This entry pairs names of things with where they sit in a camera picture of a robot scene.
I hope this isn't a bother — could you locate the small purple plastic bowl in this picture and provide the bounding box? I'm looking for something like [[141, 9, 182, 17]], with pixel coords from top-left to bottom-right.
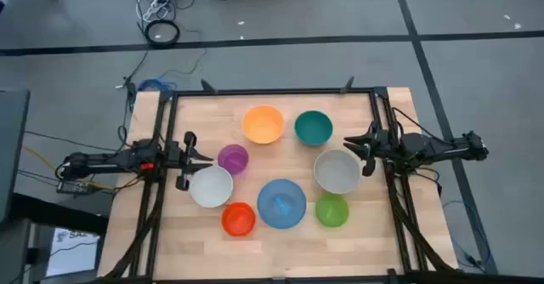
[[217, 143, 250, 176]]

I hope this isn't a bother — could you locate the small green plastic bowl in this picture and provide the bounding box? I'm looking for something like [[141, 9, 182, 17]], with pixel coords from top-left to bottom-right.
[[314, 192, 350, 229]]

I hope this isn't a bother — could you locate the blue coiled cable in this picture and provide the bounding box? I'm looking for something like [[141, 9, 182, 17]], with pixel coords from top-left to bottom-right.
[[138, 78, 178, 93]]

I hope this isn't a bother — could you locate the small red-orange plastic bowl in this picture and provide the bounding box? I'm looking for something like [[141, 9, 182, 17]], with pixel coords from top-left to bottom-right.
[[220, 202, 257, 238]]

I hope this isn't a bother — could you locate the black aluminium table frame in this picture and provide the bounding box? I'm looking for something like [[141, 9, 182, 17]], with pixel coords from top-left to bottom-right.
[[95, 86, 462, 284]]

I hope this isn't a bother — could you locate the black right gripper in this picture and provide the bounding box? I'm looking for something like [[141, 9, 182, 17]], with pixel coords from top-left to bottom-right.
[[343, 121, 391, 178]]

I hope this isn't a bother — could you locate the white printed sheet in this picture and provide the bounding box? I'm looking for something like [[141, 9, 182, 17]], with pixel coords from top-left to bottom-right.
[[45, 227, 101, 276]]

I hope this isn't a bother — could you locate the white power strip with cables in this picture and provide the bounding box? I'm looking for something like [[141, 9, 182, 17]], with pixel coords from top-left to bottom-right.
[[135, 0, 175, 21]]

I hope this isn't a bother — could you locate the black cable bundle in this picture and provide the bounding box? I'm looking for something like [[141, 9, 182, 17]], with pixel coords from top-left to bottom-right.
[[101, 177, 165, 281], [384, 164, 458, 275]]

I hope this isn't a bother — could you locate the black power adapter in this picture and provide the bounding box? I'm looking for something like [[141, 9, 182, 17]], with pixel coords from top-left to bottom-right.
[[56, 179, 93, 195]]

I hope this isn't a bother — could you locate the teal plastic bowl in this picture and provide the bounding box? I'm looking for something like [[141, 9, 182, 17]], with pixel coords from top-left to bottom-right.
[[293, 110, 334, 147]]

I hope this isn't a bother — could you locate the large blue plastic bowl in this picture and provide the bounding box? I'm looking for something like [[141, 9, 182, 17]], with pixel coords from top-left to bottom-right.
[[256, 178, 308, 230]]

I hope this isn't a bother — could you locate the black coiled cable ring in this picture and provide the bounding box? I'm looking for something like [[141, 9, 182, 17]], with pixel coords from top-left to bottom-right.
[[144, 19, 181, 48]]

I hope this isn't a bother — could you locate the pale grey plastic bowl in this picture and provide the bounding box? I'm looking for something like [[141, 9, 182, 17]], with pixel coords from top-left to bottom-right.
[[313, 148, 362, 196]]

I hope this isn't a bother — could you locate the light orange plastic bowl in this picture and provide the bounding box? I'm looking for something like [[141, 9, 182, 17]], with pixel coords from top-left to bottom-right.
[[241, 105, 286, 145]]

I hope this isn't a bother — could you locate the black corner clamp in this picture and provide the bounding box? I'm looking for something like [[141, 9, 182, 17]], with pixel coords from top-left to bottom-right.
[[115, 76, 138, 106]]

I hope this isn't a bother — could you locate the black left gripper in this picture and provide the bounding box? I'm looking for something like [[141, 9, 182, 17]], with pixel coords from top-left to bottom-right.
[[167, 130, 214, 191]]

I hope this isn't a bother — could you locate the white plastic bowl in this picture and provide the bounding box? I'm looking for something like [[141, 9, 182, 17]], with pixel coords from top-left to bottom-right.
[[189, 165, 235, 209]]

